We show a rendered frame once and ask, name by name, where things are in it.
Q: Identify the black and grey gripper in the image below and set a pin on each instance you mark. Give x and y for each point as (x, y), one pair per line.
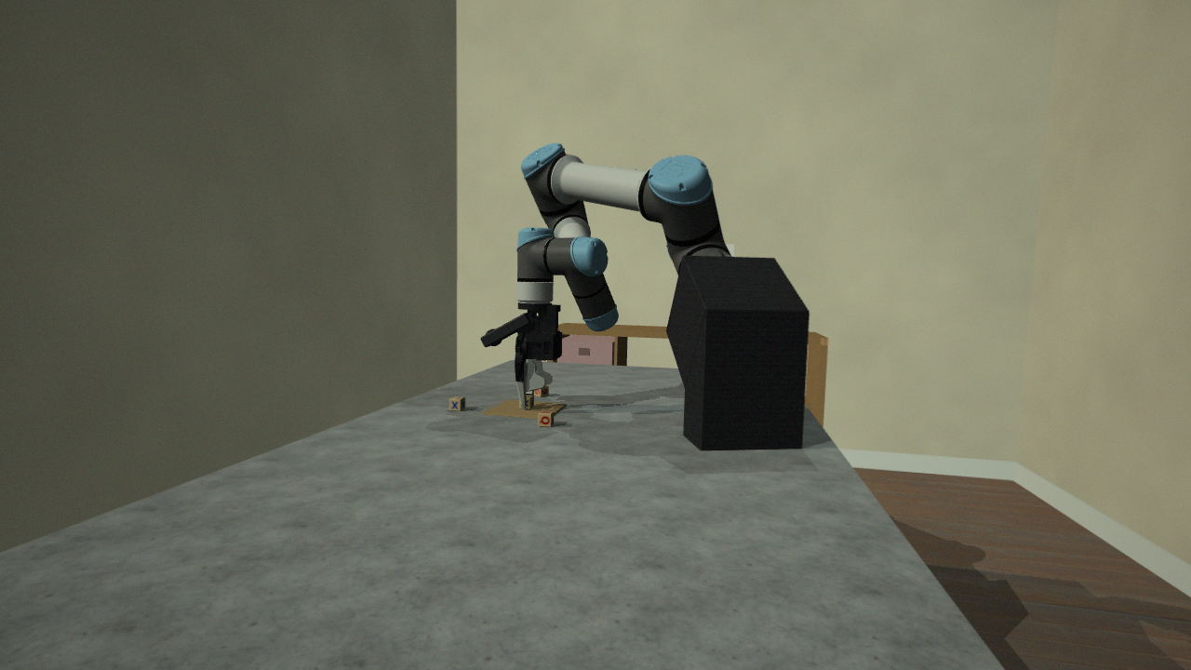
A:
(540, 340)

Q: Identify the tan mat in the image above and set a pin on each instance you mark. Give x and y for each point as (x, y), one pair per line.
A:
(510, 408)

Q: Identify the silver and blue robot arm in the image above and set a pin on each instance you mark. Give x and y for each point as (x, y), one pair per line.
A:
(682, 201)

